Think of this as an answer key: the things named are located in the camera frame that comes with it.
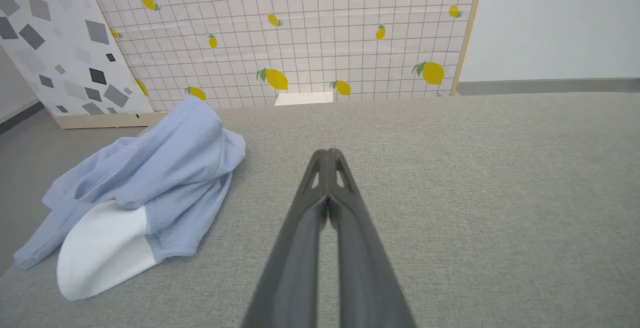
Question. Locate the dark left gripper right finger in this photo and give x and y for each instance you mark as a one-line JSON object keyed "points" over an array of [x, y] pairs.
{"points": [[362, 258]]}

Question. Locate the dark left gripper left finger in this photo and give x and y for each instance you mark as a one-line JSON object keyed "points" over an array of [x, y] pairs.
{"points": [[295, 258]]}

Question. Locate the small white block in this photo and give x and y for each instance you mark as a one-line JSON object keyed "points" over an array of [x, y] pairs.
{"points": [[303, 99]]}

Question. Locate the lemon print grid panel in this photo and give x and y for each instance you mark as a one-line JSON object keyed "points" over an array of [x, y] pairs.
{"points": [[310, 43]]}

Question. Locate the light blue white-sleeved shirt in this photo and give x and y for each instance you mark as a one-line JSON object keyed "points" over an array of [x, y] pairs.
{"points": [[175, 158]]}

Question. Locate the grey terrazzo print panel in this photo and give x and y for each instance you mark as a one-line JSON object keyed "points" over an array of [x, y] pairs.
{"points": [[60, 43]]}

